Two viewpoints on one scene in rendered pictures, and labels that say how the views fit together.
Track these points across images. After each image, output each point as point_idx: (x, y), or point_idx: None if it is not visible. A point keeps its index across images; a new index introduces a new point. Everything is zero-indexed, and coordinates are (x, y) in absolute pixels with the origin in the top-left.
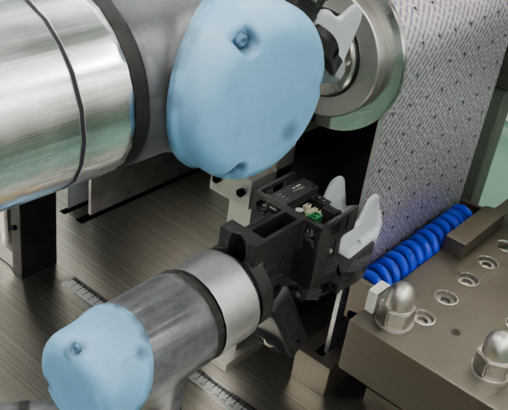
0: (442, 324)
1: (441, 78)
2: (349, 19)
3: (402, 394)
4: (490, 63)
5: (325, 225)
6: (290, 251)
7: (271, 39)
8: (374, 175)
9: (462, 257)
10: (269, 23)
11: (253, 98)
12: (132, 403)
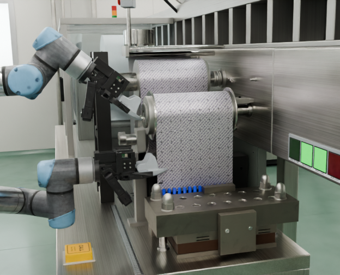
0: None
1: (188, 126)
2: (134, 100)
3: (149, 219)
4: (222, 127)
5: (118, 153)
6: (111, 161)
7: (19, 69)
8: (159, 153)
9: (204, 193)
10: (19, 67)
11: (18, 79)
12: (45, 177)
